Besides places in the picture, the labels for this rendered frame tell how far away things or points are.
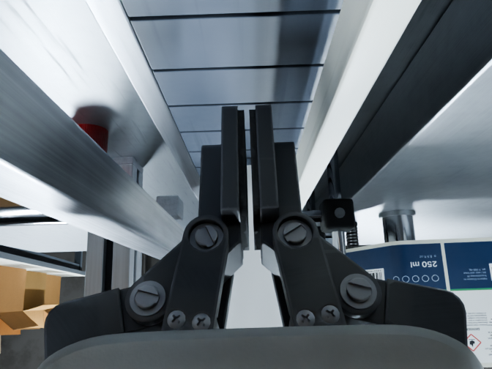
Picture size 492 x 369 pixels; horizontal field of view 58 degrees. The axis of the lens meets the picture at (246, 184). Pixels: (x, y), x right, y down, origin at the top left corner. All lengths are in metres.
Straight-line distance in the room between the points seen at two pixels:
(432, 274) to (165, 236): 0.46
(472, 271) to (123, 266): 0.40
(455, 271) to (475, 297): 0.04
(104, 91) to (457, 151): 0.26
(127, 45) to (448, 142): 0.23
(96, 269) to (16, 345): 4.86
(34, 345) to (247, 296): 4.99
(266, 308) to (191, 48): 0.19
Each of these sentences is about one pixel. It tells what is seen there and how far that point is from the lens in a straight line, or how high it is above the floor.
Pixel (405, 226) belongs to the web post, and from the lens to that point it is 0.59.
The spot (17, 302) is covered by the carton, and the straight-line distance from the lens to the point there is 2.95.
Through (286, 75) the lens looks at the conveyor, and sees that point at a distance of 0.21.
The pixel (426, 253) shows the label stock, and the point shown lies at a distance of 0.59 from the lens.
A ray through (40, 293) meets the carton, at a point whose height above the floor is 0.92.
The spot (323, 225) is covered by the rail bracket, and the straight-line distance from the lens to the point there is 0.43.
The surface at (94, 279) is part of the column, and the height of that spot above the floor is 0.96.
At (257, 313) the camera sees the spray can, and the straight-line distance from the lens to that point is 0.31.
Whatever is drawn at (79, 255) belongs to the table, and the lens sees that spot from 3.83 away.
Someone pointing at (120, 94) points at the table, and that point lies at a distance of 0.35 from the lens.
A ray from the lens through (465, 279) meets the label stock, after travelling 0.60.
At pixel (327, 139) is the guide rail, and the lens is 0.19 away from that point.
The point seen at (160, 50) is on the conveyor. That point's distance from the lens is 0.19.
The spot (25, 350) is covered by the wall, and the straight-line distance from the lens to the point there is 5.30.
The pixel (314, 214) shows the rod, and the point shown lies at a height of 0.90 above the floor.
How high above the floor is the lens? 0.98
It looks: 14 degrees down
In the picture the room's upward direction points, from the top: 178 degrees clockwise
